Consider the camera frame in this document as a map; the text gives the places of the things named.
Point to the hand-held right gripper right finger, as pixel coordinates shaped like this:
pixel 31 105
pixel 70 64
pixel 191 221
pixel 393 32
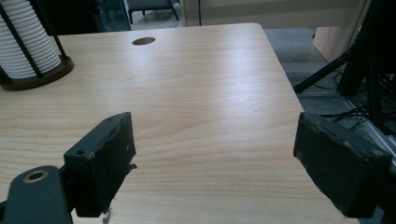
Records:
pixel 339 168

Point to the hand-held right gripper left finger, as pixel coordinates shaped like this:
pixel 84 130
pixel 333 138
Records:
pixel 99 161

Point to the stack of white paper cups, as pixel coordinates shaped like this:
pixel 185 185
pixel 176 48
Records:
pixel 29 46

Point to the black tripod stand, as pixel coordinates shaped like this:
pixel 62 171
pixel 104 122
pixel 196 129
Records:
pixel 323 73

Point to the dark cabinet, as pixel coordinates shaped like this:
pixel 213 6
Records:
pixel 115 15

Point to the grey chair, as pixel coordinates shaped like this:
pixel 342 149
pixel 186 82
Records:
pixel 149 3

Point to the light wooden desk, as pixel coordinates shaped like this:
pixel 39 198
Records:
pixel 280 12

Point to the metal floor rail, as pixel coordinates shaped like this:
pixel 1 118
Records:
pixel 373 130

